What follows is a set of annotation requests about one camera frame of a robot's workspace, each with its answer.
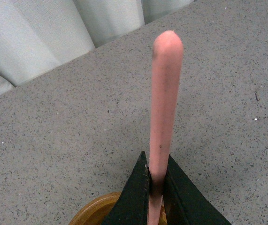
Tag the white pleated curtain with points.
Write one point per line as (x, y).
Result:
(37, 36)

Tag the round bamboo chopstick holder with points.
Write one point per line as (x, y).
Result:
(95, 211)

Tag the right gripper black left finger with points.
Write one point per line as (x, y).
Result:
(131, 208)

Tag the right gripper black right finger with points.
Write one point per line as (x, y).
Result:
(184, 204)

